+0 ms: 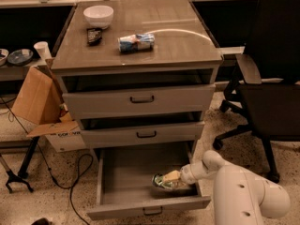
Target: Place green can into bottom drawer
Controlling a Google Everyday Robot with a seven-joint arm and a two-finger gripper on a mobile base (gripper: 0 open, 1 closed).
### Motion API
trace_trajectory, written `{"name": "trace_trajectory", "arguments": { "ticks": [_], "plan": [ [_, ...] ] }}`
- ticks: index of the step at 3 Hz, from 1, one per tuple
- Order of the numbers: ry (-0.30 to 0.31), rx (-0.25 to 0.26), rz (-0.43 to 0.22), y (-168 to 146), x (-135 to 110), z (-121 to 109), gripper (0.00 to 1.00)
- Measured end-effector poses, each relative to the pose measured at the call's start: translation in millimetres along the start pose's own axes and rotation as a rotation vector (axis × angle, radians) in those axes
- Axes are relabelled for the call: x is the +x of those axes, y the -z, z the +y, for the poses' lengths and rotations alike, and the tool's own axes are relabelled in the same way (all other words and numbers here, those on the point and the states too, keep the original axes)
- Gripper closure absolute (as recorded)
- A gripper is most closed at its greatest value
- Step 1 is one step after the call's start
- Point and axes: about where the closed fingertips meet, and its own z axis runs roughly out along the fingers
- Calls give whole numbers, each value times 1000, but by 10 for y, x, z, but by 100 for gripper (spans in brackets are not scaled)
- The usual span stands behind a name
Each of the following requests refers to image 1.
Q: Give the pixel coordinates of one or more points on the grey drawer cabinet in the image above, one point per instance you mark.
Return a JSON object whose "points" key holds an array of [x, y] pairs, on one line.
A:
{"points": [[149, 80]]}

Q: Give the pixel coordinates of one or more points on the black office chair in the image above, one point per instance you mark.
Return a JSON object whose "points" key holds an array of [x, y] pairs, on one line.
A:
{"points": [[265, 87]]}

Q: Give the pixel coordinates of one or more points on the white paper cup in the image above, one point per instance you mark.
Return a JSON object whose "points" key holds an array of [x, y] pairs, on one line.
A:
{"points": [[42, 49]]}

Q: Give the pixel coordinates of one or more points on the grey drawer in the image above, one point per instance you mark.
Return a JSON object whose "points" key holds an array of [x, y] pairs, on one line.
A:
{"points": [[131, 102], [126, 136], [124, 182]]}

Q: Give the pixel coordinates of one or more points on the small bowl at left edge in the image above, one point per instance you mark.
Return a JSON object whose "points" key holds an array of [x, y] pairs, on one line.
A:
{"points": [[3, 56]]}

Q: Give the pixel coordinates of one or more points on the top grey drawer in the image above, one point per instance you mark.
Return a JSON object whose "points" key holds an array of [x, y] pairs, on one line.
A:
{"points": [[131, 102]]}

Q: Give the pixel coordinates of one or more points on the black stand leg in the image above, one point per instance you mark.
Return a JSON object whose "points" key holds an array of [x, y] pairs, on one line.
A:
{"points": [[28, 156]]}

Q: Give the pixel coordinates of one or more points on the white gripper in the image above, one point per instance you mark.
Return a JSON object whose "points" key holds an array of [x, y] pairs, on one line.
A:
{"points": [[187, 174]]}

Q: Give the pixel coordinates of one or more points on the middle grey drawer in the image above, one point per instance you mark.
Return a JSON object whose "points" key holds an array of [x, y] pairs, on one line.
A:
{"points": [[126, 136]]}

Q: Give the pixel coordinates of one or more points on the white bowl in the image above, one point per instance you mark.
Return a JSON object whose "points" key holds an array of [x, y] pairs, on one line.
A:
{"points": [[99, 16]]}

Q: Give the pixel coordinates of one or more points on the dark snack packet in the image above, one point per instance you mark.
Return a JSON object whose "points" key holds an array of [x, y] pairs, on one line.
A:
{"points": [[94, 36]]}

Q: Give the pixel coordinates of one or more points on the black clamp tool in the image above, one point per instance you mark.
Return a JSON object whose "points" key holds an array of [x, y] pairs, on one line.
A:
{"points": [[12, 177]]}

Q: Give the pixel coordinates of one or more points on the dark blue plate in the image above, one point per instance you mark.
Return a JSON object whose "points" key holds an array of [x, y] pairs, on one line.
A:
{"points": [[20, 57]]}

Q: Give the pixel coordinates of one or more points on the brown cardboard box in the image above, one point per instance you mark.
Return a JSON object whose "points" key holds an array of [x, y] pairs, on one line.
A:
{"points": [[40, 102]]}

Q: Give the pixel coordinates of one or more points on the bottom grey drawer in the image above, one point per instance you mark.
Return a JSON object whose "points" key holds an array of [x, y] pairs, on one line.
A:
{"points": [[124, 182]]}

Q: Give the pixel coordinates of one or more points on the blue white soda can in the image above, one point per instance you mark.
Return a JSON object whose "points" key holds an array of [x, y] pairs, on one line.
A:
{"points": [[136, 42]]}

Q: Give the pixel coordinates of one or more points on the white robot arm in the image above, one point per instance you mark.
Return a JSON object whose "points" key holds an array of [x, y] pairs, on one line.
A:
{"points": [[240, 196]]}

